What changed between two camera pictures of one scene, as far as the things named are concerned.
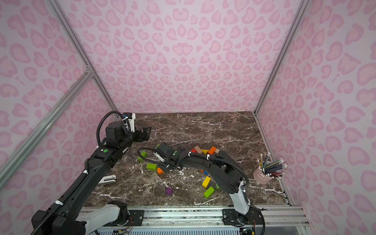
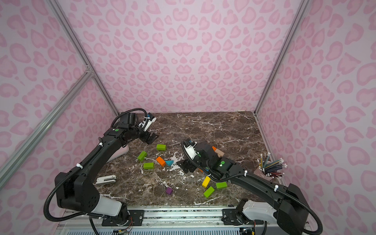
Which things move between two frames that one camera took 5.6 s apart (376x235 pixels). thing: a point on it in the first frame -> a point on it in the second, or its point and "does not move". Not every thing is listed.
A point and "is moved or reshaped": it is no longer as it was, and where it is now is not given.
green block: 151,166 is moved or reshaped
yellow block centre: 206,181 does not move
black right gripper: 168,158 -> 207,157
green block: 144,153 does not move
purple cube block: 169,190 does not move
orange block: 159,171 is moved or reshaped
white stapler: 108,179 does not move
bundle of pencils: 271,169 does not move
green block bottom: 208,192 does not move
